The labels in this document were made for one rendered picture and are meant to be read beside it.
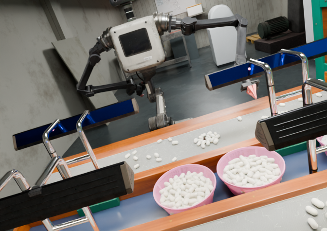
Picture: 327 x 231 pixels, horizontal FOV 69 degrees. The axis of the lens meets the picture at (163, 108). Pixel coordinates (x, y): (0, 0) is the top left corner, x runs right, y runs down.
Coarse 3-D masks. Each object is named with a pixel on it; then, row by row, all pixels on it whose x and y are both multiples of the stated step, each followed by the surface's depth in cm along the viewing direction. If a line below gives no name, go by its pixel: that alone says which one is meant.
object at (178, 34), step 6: (162, 36) 611; (168, 36) 610; (174, 36) 609; (186, 48) 621; (174, 60) 674; (180, 60) 647; (162, 66) 647; (132, 72) 693; (138, 72) 665; (126, 78) 665; (132, 78) 730
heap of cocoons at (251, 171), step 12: (240, 156) 108; (252, 156) 106; (264, 156) 103; (228, 168) 103; (240, 168) 100; (252, 168) 98; (264, 168) 96; (276, 168) 96; (228, 180) 96; (240, 180) 95; (252, 180) 92; (264, 180) 90
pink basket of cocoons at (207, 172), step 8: (176, 168) 110; (184, 168) 110; (192, 168) 108; (200, 168) 106; (208, 168) 102; (168, 176) 108; (208, 176) 102; (160, 184) 105; (208, 200) 89; (168, 208) 88; (184, 208) 85; (192, 208) 86
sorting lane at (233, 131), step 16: (256, 112) 142; (208, 128) 141; (224, 128) 136; (240, 128) 130; (160, 144) 140; (176, 144) 135; (192, 144) 130; (224, 144) 121; (112, 160) 140; (128, 160) 134; (144, 160) 129; (176, 160) 120
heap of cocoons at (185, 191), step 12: (180, 180) 105; (192, 180) 105; (204, 180) 101; (168, 192) 102; (180, 192) 98; (192, 192) 97; (204, 192) 96; (168, 204) 93; (180, 204) 92; (192, 204) 91; (204, 204) 88
